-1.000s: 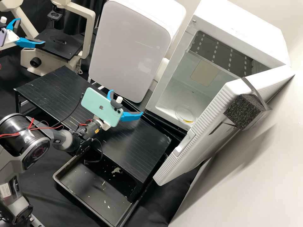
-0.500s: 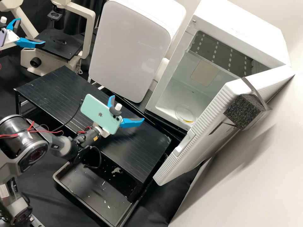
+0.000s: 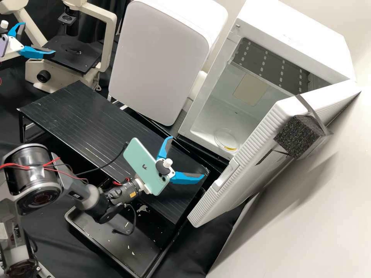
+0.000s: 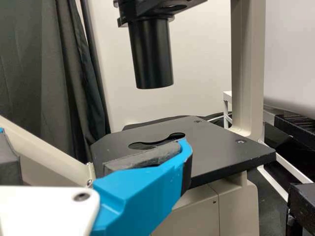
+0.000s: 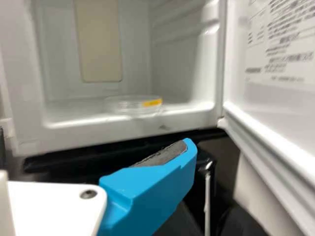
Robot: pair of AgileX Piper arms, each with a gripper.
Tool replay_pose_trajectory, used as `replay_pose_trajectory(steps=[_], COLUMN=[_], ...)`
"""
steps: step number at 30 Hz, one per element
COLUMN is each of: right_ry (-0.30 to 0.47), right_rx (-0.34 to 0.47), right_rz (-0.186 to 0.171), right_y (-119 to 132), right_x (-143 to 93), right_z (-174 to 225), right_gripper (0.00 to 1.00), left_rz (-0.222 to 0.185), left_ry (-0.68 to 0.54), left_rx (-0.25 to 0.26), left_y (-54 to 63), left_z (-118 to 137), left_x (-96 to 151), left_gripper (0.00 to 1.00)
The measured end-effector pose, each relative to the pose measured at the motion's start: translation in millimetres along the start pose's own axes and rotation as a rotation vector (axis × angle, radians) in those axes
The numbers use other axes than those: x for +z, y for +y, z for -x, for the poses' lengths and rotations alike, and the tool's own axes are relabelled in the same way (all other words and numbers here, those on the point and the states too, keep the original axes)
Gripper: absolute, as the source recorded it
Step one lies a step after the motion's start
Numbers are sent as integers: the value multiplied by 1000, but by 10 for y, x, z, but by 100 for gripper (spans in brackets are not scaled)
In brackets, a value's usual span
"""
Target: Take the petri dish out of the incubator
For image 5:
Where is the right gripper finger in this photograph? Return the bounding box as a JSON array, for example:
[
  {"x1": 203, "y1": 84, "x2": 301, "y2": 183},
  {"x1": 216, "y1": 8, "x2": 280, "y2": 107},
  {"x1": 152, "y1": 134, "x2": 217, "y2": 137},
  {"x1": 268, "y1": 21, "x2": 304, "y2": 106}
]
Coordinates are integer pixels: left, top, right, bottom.
[{"x1": 97, "y1": 137, "x2": 199, "y2": 236}]

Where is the petri dish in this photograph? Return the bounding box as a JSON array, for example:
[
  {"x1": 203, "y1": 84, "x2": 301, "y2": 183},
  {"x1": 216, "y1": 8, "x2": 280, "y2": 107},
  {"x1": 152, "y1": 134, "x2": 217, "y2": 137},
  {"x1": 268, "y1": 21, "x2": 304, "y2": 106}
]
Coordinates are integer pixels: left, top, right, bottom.
[{"x1": 103, "y1": 94, "x2": 164, "y2": 119}]

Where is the incubator door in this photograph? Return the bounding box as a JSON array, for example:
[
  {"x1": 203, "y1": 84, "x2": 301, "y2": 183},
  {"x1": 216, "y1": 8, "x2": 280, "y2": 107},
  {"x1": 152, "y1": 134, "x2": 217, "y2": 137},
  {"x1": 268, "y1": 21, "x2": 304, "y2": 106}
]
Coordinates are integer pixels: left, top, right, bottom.
[{"x1": 222, "y1": 0, "x2": 315, "y2": 236}]

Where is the white incubator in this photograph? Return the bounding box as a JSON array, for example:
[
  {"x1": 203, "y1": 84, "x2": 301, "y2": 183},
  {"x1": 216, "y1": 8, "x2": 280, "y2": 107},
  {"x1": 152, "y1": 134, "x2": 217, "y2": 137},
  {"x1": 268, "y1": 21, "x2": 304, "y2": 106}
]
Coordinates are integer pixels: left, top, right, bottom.
[{"x1": 0, "y1": 0, "x2": 228, "y2": 158}]

